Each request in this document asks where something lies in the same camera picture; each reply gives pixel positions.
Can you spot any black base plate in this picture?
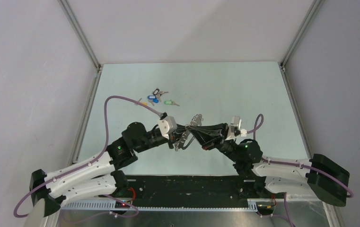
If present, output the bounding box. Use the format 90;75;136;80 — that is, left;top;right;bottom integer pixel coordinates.
112;175;284;206

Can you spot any black tagged key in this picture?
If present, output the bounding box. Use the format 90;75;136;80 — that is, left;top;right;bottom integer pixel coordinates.
152;88;168;96

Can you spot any yellow tagged key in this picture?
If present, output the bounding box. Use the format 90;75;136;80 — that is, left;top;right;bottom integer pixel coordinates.
135;98;148;106

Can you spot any right aluminium frame post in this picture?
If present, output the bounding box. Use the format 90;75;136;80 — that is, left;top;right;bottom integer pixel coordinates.
280;0;324;72

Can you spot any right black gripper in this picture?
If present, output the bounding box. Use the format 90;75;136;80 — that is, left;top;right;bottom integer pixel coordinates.
187;122;241;163

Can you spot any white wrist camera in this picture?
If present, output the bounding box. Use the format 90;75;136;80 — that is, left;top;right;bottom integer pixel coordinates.
225;116;248;140
158;116;177;140

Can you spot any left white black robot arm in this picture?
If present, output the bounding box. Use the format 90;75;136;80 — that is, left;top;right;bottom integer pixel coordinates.
30;120;186;217

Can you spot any controller board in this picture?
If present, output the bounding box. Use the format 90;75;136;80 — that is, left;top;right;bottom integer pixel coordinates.
114;201;131;210
256;204;276;217

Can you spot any right controller board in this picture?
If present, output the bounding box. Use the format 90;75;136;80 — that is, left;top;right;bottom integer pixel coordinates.
256;204;276;217

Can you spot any aluminium frame post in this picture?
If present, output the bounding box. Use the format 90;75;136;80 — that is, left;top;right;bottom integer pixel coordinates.
57;0;101;72
280;0;324;72

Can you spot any green tagged key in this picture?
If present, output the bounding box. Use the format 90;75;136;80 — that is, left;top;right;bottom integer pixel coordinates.
164;100;180;106

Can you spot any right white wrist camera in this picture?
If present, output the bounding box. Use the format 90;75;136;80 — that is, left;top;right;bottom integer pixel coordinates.
225;116;248;140

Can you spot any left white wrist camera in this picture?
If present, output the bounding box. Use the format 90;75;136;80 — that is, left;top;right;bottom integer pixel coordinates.
158;116;177;140

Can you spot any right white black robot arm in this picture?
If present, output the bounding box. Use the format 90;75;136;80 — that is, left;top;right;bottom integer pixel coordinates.
186;123;354;207

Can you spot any left aluminium frame post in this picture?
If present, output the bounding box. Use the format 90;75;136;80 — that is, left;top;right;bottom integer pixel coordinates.
57;0;101;72

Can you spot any left controller board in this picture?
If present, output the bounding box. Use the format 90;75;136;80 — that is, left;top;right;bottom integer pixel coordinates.
114;201;131;210

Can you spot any metal cable duct rail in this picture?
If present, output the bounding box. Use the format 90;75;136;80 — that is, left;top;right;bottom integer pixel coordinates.
61;200;257;212

